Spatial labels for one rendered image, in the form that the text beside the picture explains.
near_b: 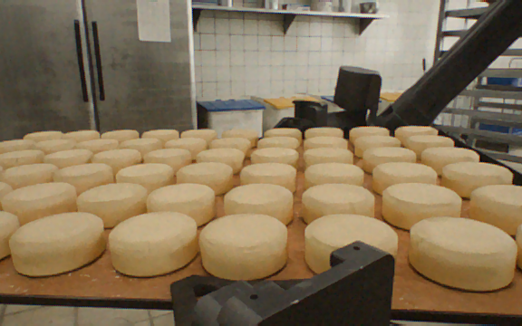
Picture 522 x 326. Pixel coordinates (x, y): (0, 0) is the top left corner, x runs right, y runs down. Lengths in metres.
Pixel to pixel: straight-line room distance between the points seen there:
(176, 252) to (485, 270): 0.15
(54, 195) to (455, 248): 0.27
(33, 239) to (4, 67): 2.64
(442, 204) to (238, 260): 0.14
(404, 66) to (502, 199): 4.96
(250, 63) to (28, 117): 2.14
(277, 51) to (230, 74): 0.57
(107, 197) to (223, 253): 0.12
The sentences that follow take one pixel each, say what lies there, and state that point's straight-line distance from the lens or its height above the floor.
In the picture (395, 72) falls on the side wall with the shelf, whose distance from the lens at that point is 5.15.
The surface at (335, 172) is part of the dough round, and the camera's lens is 0.33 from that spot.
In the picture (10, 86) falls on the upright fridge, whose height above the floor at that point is 0.95.
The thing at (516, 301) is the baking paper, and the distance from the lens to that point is 0.23.
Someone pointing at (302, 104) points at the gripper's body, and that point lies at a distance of 0.62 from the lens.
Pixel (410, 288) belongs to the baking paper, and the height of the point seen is 1.01.
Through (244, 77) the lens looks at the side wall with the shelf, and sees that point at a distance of 4.06.
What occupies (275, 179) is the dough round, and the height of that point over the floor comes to 1.02.
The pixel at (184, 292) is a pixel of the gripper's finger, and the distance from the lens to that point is 0.20.
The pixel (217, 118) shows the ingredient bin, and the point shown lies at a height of 0.64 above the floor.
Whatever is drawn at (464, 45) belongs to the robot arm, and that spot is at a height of 1.13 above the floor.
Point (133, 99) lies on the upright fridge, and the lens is 2.88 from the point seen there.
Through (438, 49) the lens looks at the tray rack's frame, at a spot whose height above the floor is 1.16.
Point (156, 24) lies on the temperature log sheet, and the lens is 2.90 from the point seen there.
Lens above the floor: 1.12
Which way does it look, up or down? 15 degrees down
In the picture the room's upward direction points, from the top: straight up
